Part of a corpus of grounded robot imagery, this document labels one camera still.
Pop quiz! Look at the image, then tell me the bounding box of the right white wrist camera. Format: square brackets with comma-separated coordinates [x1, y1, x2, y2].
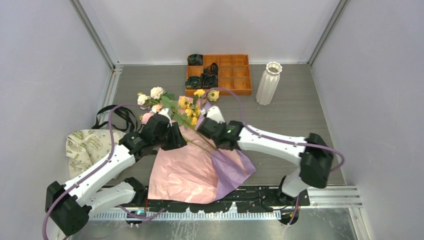
[205, 105, 225, 124]

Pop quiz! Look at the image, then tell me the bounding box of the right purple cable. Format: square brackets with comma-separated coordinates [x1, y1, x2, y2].
[200, 87, 345, 228]

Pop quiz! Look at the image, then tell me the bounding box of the black ribbon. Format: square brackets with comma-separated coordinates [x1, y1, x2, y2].
[91, 104, 140, 133]

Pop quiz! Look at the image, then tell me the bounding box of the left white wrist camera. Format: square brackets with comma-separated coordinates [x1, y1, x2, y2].
[158, 108, 173, 124]

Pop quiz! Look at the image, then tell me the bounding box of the dark rolled cloth bottom-left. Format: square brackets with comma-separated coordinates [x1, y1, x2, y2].
[185, 75, 202, 90]

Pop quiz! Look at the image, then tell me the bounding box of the dark rolled cloth middle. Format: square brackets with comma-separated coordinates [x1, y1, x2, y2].
[203, 62, 219, 75]

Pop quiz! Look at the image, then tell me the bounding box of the grey slotted cable duct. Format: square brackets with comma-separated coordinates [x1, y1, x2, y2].
[90, 208, 281, 222]

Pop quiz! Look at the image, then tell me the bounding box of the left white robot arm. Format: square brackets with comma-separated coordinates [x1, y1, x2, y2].
[43, 108, 187, 237]

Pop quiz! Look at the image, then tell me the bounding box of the white ribbed ceramic vase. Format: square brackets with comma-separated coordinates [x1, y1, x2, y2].
[256, 61, 283, 106]

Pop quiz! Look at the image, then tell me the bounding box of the pink wrapping paper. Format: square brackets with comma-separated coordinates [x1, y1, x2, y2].
[147, 96, 221, 205]

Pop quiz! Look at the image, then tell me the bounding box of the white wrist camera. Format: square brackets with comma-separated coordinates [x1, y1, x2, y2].
[205, 105, 225, 124]
[158, 108, 173, 124]

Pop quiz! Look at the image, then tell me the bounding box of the purple cable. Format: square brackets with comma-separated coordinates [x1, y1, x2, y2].
[200, 87, 345, 228]
[42, 103, 167, 240]

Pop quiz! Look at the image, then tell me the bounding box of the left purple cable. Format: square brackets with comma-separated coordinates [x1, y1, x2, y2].
[42, 103, 167, 240]

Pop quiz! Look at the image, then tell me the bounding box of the orange wooden compartment tray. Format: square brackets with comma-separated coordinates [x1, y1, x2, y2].
[185, 54, 252, 96]

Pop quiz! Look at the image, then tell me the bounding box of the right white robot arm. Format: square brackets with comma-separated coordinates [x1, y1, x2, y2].
[197, 117, 334, 206]

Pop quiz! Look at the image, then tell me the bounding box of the purple wrapping paper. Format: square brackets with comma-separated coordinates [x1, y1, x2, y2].
[210, 149, 257, 200]

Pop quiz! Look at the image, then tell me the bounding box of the dark rolled cloth top-left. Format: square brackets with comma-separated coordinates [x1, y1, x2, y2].
[187, 54, 204, 66]

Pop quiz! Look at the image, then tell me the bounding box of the yellow flower stem bunch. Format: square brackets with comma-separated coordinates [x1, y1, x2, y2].
[175, 89, 218, 152]

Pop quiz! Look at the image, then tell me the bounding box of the pink and white flower bunch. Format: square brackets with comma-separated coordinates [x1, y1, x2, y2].
[137, 86, 178, 124]

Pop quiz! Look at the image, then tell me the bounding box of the cream patterned cloth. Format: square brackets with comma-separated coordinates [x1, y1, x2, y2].
[65, 129, 112, 179]

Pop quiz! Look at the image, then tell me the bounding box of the dark rolled cloth bottom-centre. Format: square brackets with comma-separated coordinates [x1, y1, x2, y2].
[200, 73, 219, 89]

